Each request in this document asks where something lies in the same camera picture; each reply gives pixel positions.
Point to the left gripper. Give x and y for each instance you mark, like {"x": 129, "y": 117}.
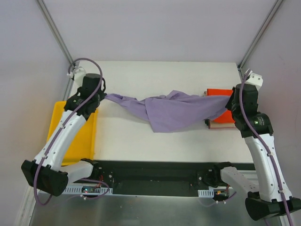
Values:
{"x": 99, "y": 97}

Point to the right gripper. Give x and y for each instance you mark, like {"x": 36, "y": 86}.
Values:
{"x": 231, "y": 103}

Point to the purple t-shirt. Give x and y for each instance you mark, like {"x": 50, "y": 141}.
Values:
{"x": 172, "y": 112}

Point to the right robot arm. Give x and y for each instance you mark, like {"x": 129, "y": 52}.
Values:
{"x": 272, "y": 197}

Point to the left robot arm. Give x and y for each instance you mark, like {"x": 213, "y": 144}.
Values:
{"x": 46, "y": 172}

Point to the folded orange t-shirt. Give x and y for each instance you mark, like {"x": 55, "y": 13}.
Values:
{"x": 226, "y": 117}

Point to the folded beige t-shirt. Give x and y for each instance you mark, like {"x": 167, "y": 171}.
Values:
{"x": 214, "y": 125}

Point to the yellow plastic tray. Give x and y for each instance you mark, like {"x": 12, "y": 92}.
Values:
{"x": 83, "y": 144}

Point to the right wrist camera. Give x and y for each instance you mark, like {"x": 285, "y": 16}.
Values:
{"x": 253, "y": 79}

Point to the left aluminium frame post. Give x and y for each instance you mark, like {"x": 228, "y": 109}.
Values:
{"x": 52, "y": 26}

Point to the aluminium frame post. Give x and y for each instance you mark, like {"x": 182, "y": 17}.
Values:
{"x": 52, "y": 26}
{"x": 263, "y": 28}

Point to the right aluminium frame post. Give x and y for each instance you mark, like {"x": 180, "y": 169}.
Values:
{"x": 263, "y": 28}

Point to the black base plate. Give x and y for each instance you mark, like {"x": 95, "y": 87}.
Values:
{"x": 182, "y": 179}

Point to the right white cable duct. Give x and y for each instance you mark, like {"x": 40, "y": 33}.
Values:
{"x": 206, "y": 193}

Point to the white cable duct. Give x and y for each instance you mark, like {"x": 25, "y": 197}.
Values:
{"x": 206, "y": 193}
{"x": 88, "y": 190}

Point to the left white cable duct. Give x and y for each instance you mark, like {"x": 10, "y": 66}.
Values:
{"x": 88, "y": 190}

